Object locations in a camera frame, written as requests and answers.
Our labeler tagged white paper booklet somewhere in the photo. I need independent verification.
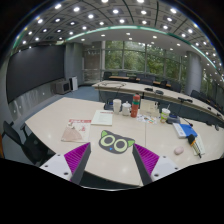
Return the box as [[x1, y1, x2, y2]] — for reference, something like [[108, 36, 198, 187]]
[[91, 110, 113, 126]]

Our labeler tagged grey box television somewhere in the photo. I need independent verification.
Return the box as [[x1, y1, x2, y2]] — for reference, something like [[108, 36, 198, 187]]
[[55, 81, 71, 95]]

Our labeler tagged white ceramic teapot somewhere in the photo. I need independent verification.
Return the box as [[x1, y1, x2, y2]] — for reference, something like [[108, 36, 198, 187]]
[[122, 101, 131, 116]]

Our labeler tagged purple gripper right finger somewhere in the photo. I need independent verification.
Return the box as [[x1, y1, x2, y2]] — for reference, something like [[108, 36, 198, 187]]
[[132, 143, 181, 187]]

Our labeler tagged white paper cup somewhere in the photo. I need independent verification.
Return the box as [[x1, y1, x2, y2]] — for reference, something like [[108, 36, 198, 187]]
[[113, 99, 121, 114]]

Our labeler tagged green labelled drink cup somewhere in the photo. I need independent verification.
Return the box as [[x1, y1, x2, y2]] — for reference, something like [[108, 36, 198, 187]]
[[160, 108, 170, 123]]

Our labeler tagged colourful sticker sheet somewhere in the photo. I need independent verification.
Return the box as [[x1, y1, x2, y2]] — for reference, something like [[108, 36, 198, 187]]
[[137, 114, 157, 124]]

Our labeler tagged long curved conference table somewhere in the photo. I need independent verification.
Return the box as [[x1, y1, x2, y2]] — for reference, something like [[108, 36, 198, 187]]
[[93, 80, 224, 126]]

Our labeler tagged red thermos bottle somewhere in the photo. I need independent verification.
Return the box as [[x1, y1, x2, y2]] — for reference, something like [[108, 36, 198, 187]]
[[131, 94, 140, 118]]

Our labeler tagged red magazine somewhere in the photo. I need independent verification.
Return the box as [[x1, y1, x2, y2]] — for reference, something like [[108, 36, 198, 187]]
[[66, 119, 91, 142]]

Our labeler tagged black cat face mouse pad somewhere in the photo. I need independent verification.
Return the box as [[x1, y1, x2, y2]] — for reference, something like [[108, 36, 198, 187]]
[[99, 130, 135, 154]]

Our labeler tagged pink computer mouse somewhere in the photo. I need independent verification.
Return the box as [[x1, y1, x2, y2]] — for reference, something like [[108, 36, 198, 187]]
[[174, 146, 184, 155]]

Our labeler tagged large black projection screen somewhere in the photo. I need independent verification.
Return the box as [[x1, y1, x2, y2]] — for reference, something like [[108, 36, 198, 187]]
[[6, 46, 65, 102]]

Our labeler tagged blue book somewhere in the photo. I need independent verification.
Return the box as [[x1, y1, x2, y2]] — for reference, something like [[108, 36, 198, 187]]
[[173, 123, 197, 138]]

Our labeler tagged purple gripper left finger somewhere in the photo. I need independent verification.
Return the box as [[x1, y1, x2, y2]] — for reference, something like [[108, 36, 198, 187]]
[[39, 142, 92, 186]]

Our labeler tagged black office chair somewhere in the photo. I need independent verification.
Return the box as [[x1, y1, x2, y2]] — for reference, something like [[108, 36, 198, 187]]
[[3, 121, 49, 164]]

